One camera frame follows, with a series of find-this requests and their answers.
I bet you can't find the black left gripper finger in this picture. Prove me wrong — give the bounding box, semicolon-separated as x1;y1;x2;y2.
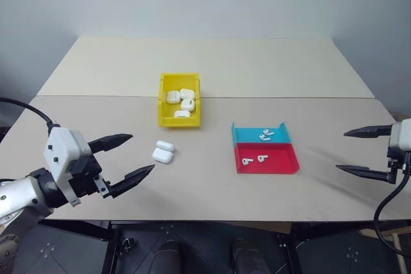
110;164;156;199
87;133;134;154

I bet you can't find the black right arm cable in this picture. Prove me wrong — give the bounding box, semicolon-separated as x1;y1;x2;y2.
373;164;411;257

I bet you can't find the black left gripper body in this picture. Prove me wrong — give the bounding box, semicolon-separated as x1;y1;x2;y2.
66;153;114;200

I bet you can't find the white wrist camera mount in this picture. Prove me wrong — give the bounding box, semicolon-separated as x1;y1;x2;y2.
44;126;92;207
389;118;411;152

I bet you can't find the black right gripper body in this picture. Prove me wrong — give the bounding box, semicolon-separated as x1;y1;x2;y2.
386;146;411;176

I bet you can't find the blue plastic tray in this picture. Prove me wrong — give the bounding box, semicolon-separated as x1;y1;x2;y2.
231;121;292;144

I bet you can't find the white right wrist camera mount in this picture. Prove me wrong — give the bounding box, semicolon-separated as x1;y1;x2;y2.
389;118;411;152

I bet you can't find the red plastic tray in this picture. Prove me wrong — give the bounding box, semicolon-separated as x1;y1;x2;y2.
234;142;301;175

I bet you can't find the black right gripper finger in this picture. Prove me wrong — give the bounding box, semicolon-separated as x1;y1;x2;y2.
343;123;394;138
335;164;396;185

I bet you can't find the yellow plastic bin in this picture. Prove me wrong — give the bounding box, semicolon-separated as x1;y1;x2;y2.
157;72;202;128

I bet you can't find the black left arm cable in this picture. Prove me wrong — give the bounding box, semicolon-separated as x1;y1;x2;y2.
0;97;61;129

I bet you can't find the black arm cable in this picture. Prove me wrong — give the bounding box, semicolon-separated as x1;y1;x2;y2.
0;97;61;129
373;164;411;257

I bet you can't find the black floor base plate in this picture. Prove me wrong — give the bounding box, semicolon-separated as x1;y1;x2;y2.
12;221;112;274
291;222;406;274
109;221;293;274

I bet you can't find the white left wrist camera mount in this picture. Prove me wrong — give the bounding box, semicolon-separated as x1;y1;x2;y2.
44;126;92;207

